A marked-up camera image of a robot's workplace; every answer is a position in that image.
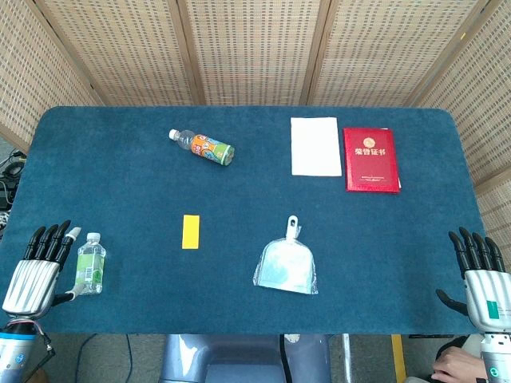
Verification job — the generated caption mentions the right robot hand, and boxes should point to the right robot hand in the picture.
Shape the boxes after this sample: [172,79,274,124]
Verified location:
[435,227,511,334]

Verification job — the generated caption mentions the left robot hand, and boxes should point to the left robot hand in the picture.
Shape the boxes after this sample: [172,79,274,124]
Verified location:
[1,219,83,319]

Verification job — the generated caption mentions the person's hand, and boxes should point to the person's hand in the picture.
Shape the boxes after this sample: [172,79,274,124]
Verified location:
[432,345,492,383]

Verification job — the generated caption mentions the yellow rectangular card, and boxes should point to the yellow rectangular card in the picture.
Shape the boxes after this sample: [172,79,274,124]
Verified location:
[181,215,201,251]

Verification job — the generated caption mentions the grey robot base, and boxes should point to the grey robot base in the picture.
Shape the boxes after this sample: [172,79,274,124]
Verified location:
[158,333,333,383]

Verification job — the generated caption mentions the green label water bottle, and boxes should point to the green label water bottle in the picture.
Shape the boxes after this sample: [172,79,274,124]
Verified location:
[75,232,107,296]

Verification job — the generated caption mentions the red certificate booklet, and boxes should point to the red certificate booklet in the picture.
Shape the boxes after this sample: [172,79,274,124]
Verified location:
[343,127,402,195]

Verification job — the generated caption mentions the light blue bagged dustpan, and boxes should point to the light blue bagged dustpan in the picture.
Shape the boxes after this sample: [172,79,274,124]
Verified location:
[252,215,320,296]

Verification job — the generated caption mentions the orange label drink bottle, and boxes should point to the orange label drink bottle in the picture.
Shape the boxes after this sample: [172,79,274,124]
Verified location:
[168,128,236,166]

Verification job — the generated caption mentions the white paper sheet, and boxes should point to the white paper sheet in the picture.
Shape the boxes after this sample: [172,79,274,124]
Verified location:
[290,116,343,177]

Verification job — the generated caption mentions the blue table cloth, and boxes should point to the blue table cloth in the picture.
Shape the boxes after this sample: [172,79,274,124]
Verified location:
[0,105,493,335]

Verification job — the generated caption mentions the woven bamboo folding screen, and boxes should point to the woven bamboo folding screen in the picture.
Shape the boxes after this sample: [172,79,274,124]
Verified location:
[0,0,511,248]

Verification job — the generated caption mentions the black cables and devices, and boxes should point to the black cables and devices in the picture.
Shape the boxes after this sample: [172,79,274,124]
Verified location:
[0,149,27,240]

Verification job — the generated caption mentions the blue floor cable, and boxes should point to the blue floor cable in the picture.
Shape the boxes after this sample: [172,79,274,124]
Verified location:
[75,334,139,383]

